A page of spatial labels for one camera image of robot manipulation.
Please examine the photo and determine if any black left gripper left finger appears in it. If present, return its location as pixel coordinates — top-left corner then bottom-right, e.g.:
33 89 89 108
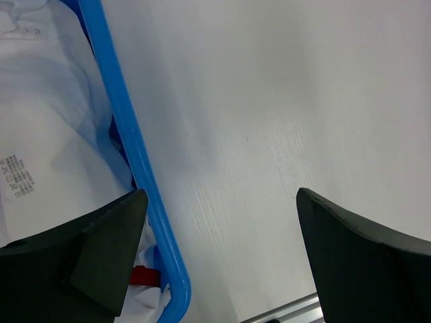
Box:
1 189 148 322

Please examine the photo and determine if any red bra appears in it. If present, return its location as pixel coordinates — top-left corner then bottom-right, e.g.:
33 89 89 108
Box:
129 265 161 287

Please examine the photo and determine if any white bra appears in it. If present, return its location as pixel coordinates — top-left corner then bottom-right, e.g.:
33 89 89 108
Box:
1 1 171 322

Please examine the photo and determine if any blue plastic bin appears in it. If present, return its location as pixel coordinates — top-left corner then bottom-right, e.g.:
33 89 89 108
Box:
78 1 191 322

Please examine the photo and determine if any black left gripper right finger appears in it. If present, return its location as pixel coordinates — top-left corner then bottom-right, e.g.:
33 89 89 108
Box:
296 188 430 322

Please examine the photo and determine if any aluminium front rail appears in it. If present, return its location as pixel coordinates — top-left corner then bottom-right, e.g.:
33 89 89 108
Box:
243 293 325 323

